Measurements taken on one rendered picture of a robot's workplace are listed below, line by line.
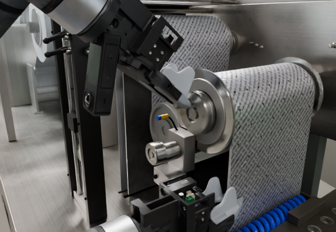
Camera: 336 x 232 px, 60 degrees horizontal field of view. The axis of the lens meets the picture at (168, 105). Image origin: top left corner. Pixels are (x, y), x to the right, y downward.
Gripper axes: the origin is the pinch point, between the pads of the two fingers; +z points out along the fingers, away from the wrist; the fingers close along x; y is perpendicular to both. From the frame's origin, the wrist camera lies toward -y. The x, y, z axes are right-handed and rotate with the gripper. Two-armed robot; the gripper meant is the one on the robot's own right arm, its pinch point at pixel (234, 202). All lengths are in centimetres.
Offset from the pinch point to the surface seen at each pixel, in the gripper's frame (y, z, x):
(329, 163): -89, 210, 76
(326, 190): -109, 199, 70
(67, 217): -19.0, -19.8, 39.0
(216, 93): 20.0, -3.5, 2.5
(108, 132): -13, 8, 74
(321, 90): 17.5, 22.4, -0.9
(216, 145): 11.2, -3.3, 2.0
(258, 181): 2.5, 5.8, -0.3
